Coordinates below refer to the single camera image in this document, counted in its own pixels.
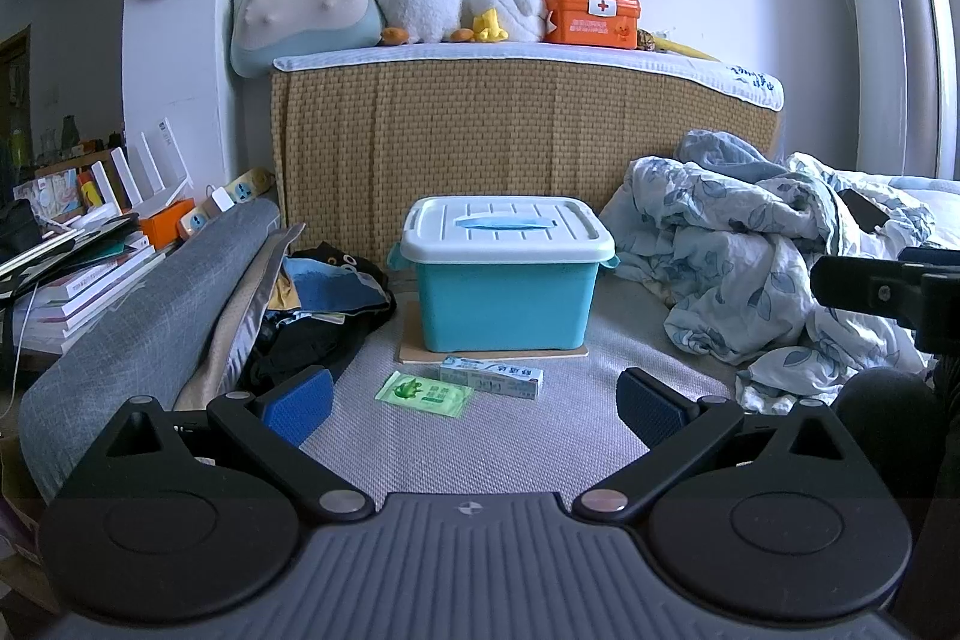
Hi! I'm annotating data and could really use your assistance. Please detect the black phone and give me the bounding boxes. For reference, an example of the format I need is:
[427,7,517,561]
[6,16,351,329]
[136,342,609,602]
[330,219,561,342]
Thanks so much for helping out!
[836,188,893,234]

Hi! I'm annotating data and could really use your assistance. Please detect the white standing air conditioner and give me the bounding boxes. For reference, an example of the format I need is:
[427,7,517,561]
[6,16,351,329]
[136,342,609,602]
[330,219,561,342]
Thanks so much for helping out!
[823,0,960,180]

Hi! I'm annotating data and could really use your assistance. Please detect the white lid with blue handle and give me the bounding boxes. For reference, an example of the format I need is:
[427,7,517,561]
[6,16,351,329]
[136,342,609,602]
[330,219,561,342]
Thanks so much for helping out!
[399,195,617,268]

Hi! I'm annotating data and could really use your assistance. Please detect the stack of books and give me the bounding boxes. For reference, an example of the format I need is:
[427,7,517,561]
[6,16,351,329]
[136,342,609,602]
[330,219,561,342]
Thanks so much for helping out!
[0,216,170,356]

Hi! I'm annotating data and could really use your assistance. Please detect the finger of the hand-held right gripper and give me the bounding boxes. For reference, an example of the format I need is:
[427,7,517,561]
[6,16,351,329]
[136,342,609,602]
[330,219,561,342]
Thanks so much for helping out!
[810,254,929,317]
[900,245,960,269]

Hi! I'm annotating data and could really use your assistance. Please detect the black garment with white print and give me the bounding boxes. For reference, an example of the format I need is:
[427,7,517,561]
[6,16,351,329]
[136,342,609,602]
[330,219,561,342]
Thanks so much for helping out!
[289,241,397,313]

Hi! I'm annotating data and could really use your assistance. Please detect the white duck plush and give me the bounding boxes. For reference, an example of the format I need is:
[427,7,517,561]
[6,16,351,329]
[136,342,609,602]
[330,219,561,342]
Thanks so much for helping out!
[461,0,553,44]

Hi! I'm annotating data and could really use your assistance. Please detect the white toothpaste carton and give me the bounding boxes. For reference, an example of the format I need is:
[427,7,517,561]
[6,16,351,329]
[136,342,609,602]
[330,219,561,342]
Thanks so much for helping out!
[439,355,545,401]

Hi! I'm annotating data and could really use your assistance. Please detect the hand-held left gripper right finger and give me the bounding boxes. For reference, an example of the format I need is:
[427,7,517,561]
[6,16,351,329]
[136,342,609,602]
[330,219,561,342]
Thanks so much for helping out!
[574,368,856,522]

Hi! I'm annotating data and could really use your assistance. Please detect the woven tan headboard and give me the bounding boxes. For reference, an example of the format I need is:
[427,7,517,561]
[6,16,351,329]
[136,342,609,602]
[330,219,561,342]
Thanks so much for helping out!
[270,44,785,275]

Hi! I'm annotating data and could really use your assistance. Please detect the dark wooden door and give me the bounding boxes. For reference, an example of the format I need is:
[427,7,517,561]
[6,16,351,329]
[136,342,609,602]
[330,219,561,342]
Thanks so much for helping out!
[0,25,35,169]

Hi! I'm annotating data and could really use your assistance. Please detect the teal plastic storage box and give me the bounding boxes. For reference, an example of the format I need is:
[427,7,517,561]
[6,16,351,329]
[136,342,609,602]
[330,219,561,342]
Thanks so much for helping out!
[388,248,622,354]

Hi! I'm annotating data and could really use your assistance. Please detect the black bag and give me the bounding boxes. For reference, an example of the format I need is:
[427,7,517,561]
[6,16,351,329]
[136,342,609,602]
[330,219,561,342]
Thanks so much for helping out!
[0,197,43,268]

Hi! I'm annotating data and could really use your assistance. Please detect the mustard cloth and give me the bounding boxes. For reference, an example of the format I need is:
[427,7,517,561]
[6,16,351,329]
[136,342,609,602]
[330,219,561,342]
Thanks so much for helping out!
[268,272,302,313]

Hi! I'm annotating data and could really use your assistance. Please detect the green wet wipes packet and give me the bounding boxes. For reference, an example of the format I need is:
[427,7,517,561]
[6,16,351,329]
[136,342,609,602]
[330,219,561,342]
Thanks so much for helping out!
[373,370,475,420]

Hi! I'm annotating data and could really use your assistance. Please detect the orange cardboard box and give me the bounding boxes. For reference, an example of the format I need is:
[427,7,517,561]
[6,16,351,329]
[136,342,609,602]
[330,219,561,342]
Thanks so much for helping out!
[139,197,197,251]

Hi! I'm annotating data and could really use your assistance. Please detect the black cloth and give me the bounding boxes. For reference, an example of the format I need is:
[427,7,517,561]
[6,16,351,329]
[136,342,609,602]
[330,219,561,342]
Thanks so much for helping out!
[240,306,392,398]

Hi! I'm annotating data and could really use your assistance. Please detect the beige striped pillow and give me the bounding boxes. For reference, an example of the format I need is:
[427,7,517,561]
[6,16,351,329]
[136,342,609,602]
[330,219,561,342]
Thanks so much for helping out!
[172,224,308,412]

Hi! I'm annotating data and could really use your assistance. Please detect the blue cloth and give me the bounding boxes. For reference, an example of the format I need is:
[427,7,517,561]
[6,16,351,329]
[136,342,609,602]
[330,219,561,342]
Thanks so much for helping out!
[283,257,385,316]

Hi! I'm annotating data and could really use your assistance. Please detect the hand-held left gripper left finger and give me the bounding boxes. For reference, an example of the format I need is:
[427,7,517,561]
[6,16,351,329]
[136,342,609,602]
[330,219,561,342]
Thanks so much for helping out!
[105,366,376,525]

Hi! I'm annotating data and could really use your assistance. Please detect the white router with antennas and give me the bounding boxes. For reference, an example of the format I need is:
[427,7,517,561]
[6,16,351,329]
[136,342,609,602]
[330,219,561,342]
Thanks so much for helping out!
[86,117,197,218]

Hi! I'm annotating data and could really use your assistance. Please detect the plastic wrapped tissue pack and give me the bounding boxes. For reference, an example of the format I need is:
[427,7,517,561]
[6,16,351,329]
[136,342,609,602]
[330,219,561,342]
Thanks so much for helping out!
[15,171,83,223]

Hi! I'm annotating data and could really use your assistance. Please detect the yellow long toy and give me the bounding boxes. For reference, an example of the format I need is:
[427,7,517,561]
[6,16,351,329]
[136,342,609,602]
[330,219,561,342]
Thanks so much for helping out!
[654,36,722,63]

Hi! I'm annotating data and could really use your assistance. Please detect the teal and beige cushion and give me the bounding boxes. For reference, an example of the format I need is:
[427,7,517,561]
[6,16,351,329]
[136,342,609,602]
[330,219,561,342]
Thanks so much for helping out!
[229,0,387,79]

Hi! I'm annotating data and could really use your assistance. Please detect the long power strip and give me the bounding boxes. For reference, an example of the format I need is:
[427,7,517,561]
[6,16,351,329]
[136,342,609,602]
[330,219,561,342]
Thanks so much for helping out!
[225,167,275,206]

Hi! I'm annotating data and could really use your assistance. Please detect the blue floral quilt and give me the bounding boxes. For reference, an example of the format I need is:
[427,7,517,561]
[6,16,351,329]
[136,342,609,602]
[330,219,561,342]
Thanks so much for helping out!
[600,128,960,416]

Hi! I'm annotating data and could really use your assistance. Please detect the orange first aid box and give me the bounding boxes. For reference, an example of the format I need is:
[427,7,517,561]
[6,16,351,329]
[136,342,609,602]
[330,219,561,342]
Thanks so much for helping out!
[541,0,642,47]

